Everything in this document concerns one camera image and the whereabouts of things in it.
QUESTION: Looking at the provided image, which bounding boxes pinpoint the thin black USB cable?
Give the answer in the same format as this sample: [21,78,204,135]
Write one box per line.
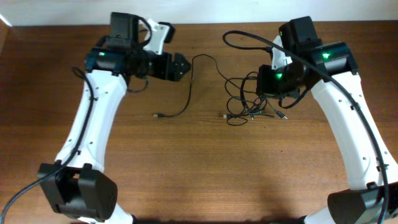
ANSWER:
[153,54,231,119]

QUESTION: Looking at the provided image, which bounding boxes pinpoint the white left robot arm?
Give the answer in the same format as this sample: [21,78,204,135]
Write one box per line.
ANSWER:
[38,12,191,223]

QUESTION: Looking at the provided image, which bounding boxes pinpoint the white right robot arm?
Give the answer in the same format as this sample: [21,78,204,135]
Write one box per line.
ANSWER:
[256,16,397,223]

